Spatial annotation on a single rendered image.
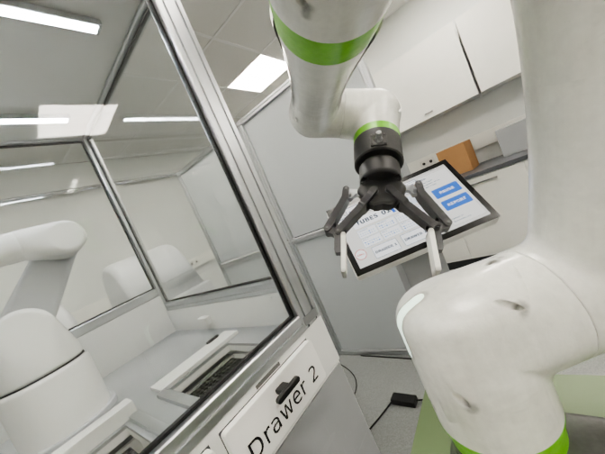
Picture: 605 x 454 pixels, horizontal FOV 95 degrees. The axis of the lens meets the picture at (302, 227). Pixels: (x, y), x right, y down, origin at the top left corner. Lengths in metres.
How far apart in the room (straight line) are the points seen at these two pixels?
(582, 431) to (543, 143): 0.30
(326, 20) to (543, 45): 0.17
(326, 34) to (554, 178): 0.25
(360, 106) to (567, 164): 0.37
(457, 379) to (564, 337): 0.10
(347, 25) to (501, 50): 3.11
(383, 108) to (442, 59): 2.81
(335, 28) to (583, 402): 0.55
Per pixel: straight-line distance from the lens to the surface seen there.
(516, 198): 3.04
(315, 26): 0.28
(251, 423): 0.69
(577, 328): 0.37
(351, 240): 1.04
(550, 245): 0.39
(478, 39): 3.39
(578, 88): 0.32
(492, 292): 0.34
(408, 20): 3.94
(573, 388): 0.60
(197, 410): 0.64
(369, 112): 0.60
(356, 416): 0.99
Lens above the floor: 1.26
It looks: 4 degrees down
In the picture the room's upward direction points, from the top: 24 degrees counter-clockwise
